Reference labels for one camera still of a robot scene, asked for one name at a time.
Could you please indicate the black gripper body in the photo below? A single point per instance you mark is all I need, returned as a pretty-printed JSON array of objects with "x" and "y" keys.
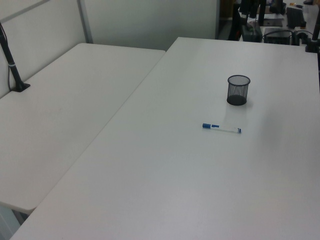
[{"x": 248, "y": 7}]

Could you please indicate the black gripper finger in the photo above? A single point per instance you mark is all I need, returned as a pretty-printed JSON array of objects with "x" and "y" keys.
[{"x": 244, "y": 18}]

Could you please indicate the blue and white marker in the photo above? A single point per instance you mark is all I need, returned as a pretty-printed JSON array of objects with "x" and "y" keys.
[{"x": 221, "y": 127}]

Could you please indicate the dark leaning stand with red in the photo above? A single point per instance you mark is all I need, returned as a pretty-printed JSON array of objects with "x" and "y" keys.
[{"x": 235, "y": 23}]

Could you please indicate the black monitor stand pole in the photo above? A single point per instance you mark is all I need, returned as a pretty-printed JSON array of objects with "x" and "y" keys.
[{"x": 262, "y": 12}]

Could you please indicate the white papers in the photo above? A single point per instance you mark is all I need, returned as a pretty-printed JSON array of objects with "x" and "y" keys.
[{"x": 273, "y": 17}]

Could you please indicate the black box device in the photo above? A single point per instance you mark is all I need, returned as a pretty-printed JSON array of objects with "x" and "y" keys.
[{"x": 277, "y": 36}]

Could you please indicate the black clamp stand pole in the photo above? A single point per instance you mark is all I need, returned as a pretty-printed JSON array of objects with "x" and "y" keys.
[{"x": 313, "y": 40}]

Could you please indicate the black mesh pen cup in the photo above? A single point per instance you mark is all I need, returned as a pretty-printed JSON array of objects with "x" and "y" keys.
[{"x": 238, "y": 91}]

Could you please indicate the black pole with base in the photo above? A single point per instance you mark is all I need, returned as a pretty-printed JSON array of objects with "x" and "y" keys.
[{"x": 12, "y": 67}]

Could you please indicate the grey partition frame post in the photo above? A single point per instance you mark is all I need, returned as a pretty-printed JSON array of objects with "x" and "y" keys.
[{"x": 85, "y": 20}]

